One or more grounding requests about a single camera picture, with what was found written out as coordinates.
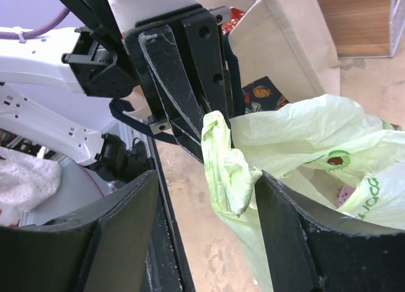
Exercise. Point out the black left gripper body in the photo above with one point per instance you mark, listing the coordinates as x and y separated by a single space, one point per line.
200 39

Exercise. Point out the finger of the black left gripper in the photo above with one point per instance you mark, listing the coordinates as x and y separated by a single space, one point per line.
186 138
163 57

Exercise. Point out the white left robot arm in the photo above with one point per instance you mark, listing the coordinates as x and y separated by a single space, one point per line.
91 60

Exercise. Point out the red snack bag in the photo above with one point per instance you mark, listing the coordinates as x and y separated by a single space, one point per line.
235 16

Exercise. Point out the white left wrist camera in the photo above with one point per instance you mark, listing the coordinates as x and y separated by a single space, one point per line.
128 13

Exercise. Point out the white crumpled cloth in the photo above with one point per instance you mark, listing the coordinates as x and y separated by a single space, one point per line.
26 182

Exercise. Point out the white wire wooden shelf rack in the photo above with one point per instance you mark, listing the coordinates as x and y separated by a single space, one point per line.
365 28

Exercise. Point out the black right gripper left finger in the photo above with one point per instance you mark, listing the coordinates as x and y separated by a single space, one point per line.
99 247

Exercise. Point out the beige canvas tote bag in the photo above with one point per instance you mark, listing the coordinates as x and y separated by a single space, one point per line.
281 51

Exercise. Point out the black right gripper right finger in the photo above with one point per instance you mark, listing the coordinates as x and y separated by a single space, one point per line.
310 247

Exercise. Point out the green avocado print bag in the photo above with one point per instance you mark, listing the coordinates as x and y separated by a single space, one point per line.
326 148

